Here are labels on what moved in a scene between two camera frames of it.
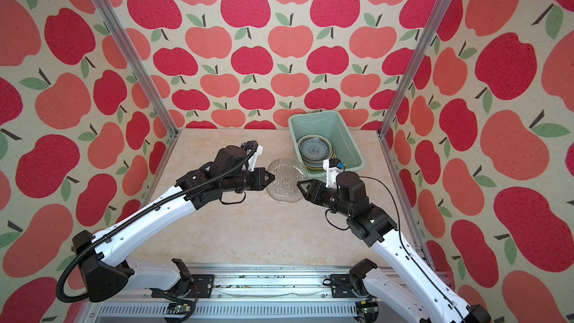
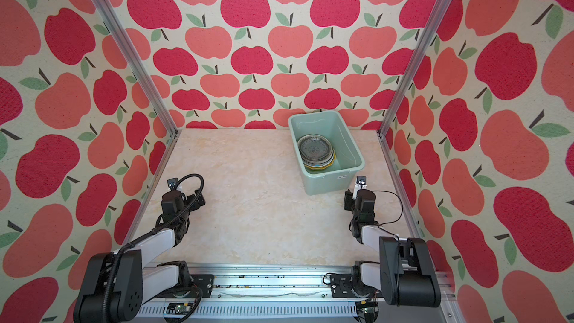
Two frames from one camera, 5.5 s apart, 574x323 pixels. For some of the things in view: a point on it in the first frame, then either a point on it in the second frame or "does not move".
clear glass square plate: x=288 y=173 -> x=315 y=147
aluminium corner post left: x=101 y=0 does not move
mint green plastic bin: x=334 y=125 does not move
